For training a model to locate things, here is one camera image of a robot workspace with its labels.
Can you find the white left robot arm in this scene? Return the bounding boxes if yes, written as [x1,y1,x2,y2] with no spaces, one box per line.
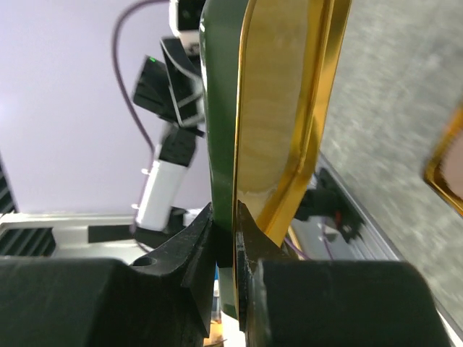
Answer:
[133,37,205,248]

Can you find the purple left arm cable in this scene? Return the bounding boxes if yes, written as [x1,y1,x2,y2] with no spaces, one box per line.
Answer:
[111,0,171,160]

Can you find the green gold cookie tin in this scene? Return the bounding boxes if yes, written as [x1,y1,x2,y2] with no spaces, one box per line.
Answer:
[423,103,462,216]

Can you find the aluminium mounting rail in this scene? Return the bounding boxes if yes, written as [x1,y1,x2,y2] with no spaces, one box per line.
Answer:
[0,151,463,347]

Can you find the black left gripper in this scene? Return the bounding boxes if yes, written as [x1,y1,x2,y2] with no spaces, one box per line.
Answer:
[132,37,205,127]

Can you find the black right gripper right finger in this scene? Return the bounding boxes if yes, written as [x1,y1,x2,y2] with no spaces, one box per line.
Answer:
[234,203,451,346]

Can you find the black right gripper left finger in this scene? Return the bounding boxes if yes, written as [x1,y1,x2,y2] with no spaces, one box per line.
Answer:
[1,206,216,346]

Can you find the gold tin lid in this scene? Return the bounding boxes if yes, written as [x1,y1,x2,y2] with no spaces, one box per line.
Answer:
[197,0,353,322]

